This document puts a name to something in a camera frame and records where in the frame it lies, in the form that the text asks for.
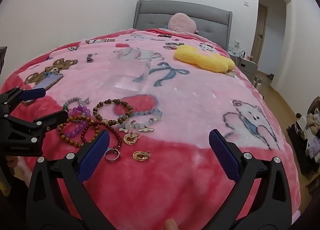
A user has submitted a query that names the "wooden door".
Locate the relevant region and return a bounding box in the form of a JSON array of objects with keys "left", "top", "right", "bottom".
[{"left": 251, "top": 3, "right": 268, "bottom": 57}]

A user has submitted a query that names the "grey nightstand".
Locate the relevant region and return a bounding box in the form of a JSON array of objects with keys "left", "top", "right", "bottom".
[{"left": 228, "top": 50, "right": 258, "bottom": 77}]

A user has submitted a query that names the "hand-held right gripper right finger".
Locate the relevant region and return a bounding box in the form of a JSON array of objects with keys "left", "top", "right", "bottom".
[{"left": 209, "top": 129, "right": 293, "bottom": 230}]

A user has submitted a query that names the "dark furniture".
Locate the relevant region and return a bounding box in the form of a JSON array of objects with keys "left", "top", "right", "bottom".
[{"left": 0, "top": 46, "right": 8, "bottom": 78}]

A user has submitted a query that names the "grey bead bracelet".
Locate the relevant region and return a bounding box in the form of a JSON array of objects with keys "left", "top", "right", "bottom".
[{"left": 63, "top": 97, "right": 91, "bottom": 111}]

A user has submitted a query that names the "tiger eye bead bracelet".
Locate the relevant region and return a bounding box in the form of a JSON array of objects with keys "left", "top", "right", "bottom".
[{"left": 58, "top": 116, "right": 94, "bottom": 148}]

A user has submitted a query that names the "smartphone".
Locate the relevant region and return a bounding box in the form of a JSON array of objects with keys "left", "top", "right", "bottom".
[{"left": 32, "top": 72, "right": 64, "bottom": 92}]

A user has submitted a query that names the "brown wooden bead bracelet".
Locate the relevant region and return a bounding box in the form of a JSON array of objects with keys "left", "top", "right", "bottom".
[{"left": 93, "top": 98, "right": 134, "bottom": 126}]

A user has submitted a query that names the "grey upholstered headboard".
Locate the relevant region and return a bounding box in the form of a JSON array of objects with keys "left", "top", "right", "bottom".
[{"left": 133, "top": 0, "right": 233, "bottom": 51}]

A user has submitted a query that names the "clear plastic box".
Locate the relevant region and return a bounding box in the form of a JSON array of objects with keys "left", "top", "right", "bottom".
[{"left": 109, "top": 48, "right": 155, "bottom": 92}]

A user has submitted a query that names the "gold hoop earring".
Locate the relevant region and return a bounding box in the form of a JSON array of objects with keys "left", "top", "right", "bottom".
[
  {"left": 132, "top": 150, "right": 152, "bottom": 163},
  {"left": 123, "top": 132, "right": 142, "bottom": 146}
]

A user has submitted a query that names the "dark red bead bracelet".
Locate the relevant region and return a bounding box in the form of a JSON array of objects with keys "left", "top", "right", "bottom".
[{"left": 81, "top": 121, "right": 123, "bottom": 151}]

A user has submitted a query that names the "light blue bead bracelet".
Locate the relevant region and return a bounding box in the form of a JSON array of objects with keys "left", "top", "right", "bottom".
[{"left": 118, "top": 108, "right": 163, "bottom": 133}]

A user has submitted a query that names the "pink printed blanket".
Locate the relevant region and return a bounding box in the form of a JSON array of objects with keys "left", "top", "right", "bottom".
[{"left": 0, "top": 27, "right": 301, "bottom": 230}]

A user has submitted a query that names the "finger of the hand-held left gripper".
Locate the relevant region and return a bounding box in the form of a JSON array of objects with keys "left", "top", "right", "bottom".
[
  {"left": 2, "top": 109, "right": 70, "bottom": 143},
  {"left": 0, "top": 87, "right": 47, "bottom": 115}
]

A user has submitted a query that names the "person's right hand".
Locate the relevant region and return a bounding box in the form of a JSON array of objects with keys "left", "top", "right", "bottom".
[{"left": 164, "top": 218, "right": 179, "bottom": 230}]

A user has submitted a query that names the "yellow plush pillow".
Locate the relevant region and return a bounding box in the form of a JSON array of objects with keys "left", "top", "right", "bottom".
[{"left": 174, "top": 45, "right": 236, "bottom": 74}]

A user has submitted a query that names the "purple bead bracelet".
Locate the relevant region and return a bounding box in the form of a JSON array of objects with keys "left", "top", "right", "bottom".
[{"left": 62, "top": 104, "right": 92, "bottom": 140}]

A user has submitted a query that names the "silver ring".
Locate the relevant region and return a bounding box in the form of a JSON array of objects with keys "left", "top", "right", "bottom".
[{"left": 104, "top": 148, "right": 121, "bottom": 163}]

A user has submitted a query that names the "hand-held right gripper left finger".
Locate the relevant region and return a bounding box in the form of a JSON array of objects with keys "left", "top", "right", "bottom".
[{"left": 26, "top": 130, "right": 110, "bottom": 230}]

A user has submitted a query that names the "shelf with plush toys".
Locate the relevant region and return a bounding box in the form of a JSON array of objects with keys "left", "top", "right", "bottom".
[{"left": 286, "top": 94, "right": 320, "bottom": 192}]

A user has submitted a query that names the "pink plush toy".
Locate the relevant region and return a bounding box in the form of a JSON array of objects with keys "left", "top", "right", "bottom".
[{"left": 168, "top": 12, "right": 199, "bottom": 33}]

